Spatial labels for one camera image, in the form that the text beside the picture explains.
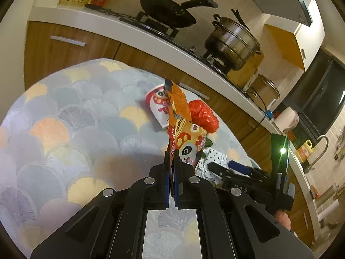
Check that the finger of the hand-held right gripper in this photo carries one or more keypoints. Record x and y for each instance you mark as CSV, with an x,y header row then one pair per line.
x,y
218,170
240,167

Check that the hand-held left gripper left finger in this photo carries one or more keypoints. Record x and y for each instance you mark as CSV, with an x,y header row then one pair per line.
x,y
167,183

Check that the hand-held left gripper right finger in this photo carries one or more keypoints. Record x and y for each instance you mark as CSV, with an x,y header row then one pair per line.
x,y
178,183

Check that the orange snack packet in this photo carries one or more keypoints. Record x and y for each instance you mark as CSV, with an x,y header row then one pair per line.
x,y
186,135

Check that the person's right hand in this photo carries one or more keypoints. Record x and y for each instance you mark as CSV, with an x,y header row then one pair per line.
x,y
283,220

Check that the white dotted wrapper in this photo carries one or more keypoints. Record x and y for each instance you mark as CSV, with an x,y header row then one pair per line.
x,y
213,157

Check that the green vegetable leaves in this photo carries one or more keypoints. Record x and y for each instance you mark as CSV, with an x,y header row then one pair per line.
x,y
208,142

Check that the yellow detergent bottle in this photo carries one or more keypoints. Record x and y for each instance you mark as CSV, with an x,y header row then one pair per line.
x,y
306,151

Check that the steel faucet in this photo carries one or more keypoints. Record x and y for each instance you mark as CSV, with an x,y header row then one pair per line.
x,y
322,145

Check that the white electric kettle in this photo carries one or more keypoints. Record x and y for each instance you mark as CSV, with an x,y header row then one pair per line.
x,y
287,118

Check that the small blue item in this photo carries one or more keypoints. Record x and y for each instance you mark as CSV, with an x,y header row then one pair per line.
x,y
269,114

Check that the red plastic bag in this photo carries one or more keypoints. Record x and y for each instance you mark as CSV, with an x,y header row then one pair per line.
x,y
203,114

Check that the white cup with red label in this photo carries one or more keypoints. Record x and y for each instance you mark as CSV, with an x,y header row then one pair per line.
x,y
159,106

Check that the brown rice cooker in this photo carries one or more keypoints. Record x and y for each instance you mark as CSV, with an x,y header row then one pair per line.
x,y
262,89

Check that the dark window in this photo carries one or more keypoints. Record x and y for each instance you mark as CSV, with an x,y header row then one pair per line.
x,y
318,91

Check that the wooden cutting board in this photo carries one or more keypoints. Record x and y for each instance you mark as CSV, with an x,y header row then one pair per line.
x,y
250,67

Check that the black gas stove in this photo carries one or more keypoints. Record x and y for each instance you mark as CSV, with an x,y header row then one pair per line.
x,y
188,51

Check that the steel steamer pot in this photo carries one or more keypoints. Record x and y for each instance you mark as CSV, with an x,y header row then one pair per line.
x,y
231,43

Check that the wooden base cabinet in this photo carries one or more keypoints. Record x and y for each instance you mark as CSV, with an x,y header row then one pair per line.
x,y
67,59

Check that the black wok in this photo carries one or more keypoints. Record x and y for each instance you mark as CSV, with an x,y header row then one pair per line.
x,y
167,10

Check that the white yellow wall cabinet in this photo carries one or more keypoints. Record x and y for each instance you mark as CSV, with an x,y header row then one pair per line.
x,y
302,37

